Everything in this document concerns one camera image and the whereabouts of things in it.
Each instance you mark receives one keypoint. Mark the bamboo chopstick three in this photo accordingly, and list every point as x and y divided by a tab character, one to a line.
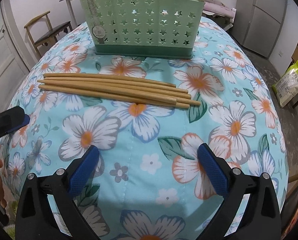
139	92

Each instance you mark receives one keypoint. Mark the bamboo chopstick five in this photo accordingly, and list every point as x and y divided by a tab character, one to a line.
188	101

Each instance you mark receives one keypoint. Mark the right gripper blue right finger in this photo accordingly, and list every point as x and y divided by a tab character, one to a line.
261	218

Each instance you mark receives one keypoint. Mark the bamboo chopstick one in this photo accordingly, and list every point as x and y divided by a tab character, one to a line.
112	77

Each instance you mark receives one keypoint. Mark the floral blue tablecloth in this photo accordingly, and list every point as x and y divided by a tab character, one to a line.
148	183

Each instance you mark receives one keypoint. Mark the bamboo chopstick six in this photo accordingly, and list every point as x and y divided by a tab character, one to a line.
177	105

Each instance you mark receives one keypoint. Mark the pink rolled bedding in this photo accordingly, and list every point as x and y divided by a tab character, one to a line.
212	7

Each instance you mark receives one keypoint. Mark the bamboo chopstick four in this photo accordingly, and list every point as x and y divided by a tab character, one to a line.
103	95

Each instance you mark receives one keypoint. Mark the silver refrigerator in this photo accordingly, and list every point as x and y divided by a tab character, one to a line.
258	23

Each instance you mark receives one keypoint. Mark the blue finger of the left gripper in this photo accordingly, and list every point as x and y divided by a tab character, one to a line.
8	117
19	124

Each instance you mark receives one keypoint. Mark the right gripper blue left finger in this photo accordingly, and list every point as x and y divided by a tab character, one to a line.
35	220

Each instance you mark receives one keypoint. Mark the yellow green rice bag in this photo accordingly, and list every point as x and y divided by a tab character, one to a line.
286	88

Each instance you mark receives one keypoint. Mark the white door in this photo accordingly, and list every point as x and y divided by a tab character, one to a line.
12	68

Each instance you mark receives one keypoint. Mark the bamboo chopstick two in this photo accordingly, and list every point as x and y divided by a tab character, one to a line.
118	82

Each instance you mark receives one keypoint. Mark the green star-holed utensil caddy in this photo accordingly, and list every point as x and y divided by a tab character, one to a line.
144	28

